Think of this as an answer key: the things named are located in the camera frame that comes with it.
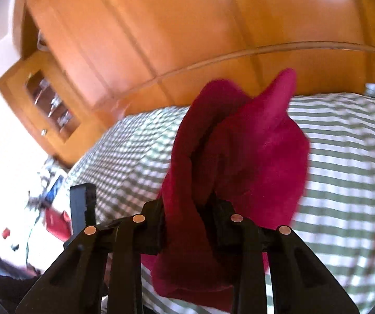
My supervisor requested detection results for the red box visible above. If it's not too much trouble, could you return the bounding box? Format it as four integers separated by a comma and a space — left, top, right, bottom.
44, 209, 73, 240

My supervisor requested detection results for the green white checked blanket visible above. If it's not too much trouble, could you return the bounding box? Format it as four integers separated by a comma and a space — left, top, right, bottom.
66, 83, 375, 314

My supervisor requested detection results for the dark cloth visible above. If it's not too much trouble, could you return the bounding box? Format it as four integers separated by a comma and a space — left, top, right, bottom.
0, 232, 46, 314

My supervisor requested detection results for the wooden panelled headboard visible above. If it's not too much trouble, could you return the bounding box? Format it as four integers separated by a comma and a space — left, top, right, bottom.
13, 0, 375, 131

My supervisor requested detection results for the wooden cabinet with glass door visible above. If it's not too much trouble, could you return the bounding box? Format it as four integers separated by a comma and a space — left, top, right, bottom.
0, 51, 107, 168

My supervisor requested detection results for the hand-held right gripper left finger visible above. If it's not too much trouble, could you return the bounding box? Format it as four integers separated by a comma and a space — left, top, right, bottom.
15, 199, 168, 314

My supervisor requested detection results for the blue flat item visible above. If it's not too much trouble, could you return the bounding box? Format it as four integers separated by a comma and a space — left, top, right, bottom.
48, 175, 65, 201

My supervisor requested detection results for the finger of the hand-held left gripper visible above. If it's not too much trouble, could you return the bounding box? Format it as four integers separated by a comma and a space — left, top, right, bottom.
70, 184, 97, 236

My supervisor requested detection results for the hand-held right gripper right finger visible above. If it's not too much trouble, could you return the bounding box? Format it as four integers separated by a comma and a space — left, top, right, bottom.
204, 193, 360, 314

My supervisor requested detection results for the maroon long-sleeved shirt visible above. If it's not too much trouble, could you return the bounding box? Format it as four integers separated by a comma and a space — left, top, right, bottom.
141, 68, 310, 313

